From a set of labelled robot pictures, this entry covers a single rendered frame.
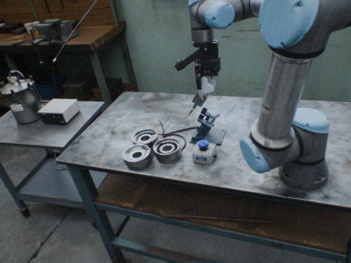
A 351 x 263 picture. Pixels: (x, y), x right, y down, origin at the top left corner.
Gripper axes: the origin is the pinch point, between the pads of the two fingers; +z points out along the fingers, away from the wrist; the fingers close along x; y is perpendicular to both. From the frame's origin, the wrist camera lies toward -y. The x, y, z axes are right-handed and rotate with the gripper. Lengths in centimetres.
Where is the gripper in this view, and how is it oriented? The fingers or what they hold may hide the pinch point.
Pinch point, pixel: (201, 95)
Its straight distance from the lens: 120.0
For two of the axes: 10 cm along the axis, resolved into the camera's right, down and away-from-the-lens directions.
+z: 1.1, 8.7, 4.8
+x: 2.5, -4.9, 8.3
